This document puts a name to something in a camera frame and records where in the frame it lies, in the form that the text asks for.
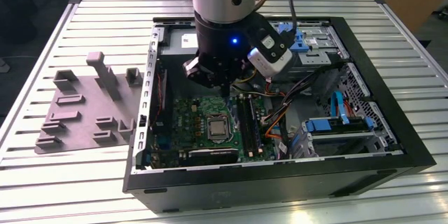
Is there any black RAM slot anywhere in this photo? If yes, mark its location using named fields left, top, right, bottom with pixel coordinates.
left=237, top=94, right=254, bottom=158

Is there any CPU socket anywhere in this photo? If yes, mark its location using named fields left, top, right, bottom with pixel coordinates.
left=206, top=113, right=235, bottom=144

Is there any thin red wire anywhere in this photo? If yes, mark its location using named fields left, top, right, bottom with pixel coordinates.
left=154, top=70, right=167, bottom=127

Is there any blue flat wire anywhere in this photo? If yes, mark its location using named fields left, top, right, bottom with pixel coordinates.
left=331, top=90, right=351, bottom=125

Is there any green motherboard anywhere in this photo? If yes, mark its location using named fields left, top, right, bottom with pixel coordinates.
left=150, top=95, right=282, bottom=168

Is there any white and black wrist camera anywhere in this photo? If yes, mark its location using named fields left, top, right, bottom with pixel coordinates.
left=247, top=28, right=295, bottom=76

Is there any silver CPU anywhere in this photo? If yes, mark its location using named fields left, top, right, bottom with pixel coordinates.
left=210, top=120, right=229, bottom=136

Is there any grey parts rack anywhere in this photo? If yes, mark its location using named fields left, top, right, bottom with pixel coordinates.
left=34, top=51, right=146, bottom=155

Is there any hard disk in blue carrier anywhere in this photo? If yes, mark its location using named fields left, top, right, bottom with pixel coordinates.
left=303, top=118, right=375, bottom=137

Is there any silver metal drive cage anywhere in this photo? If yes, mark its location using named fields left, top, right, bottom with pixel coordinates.
left=271, top=23, right=351, bottom=83

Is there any blue drive bay latch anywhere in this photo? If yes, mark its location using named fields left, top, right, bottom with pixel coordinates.
left=271, top=22, right=311, bottom=53

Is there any black graphics card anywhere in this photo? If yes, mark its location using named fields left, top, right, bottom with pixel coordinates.
left=178, top=147, right=242, bottom=167

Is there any black open PC case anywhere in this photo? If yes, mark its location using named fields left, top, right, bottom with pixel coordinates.
left=122, top=16, right=438, bottom=214

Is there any black camera cable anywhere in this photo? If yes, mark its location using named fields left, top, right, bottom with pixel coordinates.
left=283, top=0, right=299, bottom=36

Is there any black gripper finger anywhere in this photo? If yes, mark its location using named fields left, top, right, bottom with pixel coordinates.
left=182, top=57, right=227, bottom=98
left=226, top=60, right=254, bottom=98

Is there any grey power supply unit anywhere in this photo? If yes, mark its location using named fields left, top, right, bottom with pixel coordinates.
left=159, top=28, right=229, bottom=96

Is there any black cable bundle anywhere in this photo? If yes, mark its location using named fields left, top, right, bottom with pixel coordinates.
left=262, top=62, right=343, bottom=125

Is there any orange wire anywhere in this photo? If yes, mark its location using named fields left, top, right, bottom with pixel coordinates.
left=265, top=115, right=287, bottom=140

